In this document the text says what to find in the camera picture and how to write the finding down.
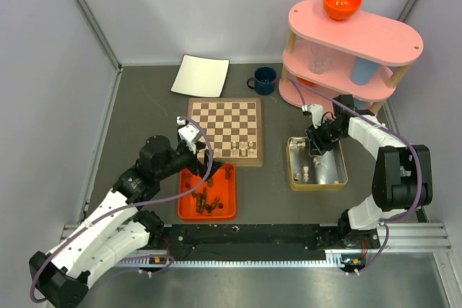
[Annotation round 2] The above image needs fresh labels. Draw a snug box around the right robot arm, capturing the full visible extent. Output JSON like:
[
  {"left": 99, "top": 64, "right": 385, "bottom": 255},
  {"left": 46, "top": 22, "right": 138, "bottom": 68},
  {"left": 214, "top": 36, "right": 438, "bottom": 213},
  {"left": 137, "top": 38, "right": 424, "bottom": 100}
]
[{"left": 302, "top": 94, "right": 433, "bottom": 247}]

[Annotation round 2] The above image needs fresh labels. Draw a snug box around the small orange bowl lower shelf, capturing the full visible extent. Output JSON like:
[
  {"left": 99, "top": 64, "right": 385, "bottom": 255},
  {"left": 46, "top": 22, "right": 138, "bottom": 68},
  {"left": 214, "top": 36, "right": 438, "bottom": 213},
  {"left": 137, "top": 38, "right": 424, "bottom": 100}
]
[{"left": 297, "top": 77, "right": 315, "bottom": 87}]

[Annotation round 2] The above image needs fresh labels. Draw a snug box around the light blue plastic cup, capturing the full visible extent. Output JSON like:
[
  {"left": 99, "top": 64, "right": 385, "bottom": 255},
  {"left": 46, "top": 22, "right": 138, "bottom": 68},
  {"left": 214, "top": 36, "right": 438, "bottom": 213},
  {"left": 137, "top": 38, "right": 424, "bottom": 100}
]
[{"left": 350, "top": 57, "right": 380, "bottom": 85}]

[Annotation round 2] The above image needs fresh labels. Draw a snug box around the dark blue enamel mug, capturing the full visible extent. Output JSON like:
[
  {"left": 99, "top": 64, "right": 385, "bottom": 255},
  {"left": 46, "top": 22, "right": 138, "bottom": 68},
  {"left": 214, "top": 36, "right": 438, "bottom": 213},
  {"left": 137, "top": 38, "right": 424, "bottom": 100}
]
[{"left": 247, "top": 66, "right": 277, "bottom": 96}]

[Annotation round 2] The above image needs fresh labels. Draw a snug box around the wooden chess board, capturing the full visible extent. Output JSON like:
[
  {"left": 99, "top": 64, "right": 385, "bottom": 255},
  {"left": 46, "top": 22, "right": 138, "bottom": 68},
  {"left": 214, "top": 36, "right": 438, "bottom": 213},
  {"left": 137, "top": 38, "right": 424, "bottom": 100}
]
[{"left": 188, "top": 97, "right": 263, "bottom": 167}]

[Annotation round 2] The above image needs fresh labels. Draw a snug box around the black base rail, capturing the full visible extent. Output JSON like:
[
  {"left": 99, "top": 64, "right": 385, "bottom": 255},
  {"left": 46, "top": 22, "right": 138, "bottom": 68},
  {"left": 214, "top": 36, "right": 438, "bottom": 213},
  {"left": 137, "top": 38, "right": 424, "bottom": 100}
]
[{"left": 163, "top": 224, "right": 380, "bottom": 261}]

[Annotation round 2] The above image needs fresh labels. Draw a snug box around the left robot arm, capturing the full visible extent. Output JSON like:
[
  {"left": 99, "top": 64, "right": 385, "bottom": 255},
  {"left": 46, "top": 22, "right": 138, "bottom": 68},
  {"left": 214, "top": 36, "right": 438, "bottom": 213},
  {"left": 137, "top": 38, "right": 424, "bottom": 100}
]
[{"left": 29, "top": 125, "right": 223, "bottom": 307}]

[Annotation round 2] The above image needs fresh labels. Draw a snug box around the dark long chess piece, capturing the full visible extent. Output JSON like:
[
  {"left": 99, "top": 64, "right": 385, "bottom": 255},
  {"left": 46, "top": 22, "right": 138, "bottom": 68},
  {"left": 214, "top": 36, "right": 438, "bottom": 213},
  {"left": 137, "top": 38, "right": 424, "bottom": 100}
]
[{"left": 196, "top": 194, "right": 203, "bottom": 214}]

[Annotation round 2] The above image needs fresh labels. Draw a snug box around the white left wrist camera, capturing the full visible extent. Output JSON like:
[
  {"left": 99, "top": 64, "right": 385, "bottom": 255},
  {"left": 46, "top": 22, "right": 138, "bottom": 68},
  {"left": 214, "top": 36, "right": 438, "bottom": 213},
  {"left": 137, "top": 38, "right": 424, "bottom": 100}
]
[{"left": 176, "top": 116, "right": 204, "bottom": 154}]

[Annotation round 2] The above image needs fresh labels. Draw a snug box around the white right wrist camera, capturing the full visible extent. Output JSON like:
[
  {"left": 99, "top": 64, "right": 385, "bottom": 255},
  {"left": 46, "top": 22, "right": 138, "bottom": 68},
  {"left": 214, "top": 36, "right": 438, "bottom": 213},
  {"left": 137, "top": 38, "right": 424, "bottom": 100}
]
[{"left": 301, "top": 104, "right": 324, "bottom": 128}]

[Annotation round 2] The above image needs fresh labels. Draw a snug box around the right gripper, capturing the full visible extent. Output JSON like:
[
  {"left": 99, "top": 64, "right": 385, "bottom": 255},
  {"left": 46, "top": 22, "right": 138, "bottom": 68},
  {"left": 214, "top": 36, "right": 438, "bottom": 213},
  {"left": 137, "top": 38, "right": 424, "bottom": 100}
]
[{"left": 306, "top": 118, "right": 347, "bottom": 156}]

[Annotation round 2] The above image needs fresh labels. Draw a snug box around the white square plate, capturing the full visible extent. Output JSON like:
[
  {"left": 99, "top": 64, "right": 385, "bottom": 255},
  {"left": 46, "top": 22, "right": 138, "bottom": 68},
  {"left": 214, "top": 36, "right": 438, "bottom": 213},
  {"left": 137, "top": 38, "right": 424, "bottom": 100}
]
[{"left": 170, "top": 54, "right": 230, "bottom": 98}]

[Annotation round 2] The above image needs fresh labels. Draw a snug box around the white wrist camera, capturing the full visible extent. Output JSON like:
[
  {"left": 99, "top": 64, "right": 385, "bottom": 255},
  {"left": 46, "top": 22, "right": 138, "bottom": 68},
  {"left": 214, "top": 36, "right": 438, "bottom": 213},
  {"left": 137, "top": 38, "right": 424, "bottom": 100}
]
[
  {"left": 176, "top": 116, "right": 204, "bottom": 154},
  {"left": 301, "top": 104, "right": 324, "bottom": 128}
]

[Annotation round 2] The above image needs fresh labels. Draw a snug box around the orange plastic bowl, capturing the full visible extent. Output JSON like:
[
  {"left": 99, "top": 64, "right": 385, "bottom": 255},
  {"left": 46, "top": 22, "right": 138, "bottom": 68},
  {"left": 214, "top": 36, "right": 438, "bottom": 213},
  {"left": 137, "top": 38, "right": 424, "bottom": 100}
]
[{"left": 323, "top": 0, "right": 362, "bottom": 21}]

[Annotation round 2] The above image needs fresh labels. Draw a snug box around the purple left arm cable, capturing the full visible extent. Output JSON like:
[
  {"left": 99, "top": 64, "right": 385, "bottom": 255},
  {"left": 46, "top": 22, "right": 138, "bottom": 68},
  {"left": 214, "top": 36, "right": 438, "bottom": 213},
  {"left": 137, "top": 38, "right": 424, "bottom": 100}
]
[{"left": 30, "top": 115, "right": 214, "bottom": 304}]

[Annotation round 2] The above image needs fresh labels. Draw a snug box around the white tall piece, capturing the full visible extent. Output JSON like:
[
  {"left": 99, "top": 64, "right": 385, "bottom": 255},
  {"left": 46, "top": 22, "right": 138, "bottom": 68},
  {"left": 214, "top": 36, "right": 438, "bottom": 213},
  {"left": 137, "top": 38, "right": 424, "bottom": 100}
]
[{"left": 240, "top": 142, "right": 248, "bottom": 157}]

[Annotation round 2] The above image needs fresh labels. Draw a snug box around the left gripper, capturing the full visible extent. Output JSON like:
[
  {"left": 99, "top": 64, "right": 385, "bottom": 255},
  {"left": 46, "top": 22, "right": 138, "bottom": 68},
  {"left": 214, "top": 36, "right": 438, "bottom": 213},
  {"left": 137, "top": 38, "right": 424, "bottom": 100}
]
[{"left": 156, "top": 141, "right": 224, "bottom": 180}]

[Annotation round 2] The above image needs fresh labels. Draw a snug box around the orange plastic tray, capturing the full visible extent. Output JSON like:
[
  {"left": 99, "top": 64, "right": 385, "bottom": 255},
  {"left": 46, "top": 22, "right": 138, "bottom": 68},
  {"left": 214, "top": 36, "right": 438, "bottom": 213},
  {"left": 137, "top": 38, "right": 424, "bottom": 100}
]
[{"left": 178, "top": 163, "right": 237, "bottom": 222}]

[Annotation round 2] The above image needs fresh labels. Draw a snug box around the clear plastic cup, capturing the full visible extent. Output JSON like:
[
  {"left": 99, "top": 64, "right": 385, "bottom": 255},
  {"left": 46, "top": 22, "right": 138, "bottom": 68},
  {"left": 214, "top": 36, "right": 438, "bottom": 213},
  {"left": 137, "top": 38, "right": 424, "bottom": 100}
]
[{"left": 309, "top": 43, "right": 334, "bottom": 74}]

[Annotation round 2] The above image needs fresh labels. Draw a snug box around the pink three-tier shelf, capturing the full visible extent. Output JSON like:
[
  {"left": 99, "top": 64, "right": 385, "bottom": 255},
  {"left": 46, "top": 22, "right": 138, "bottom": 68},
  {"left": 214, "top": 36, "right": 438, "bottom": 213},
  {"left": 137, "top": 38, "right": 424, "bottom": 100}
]
[{"left": 279, "top": 0, "right": 424, "bottom": 113}]

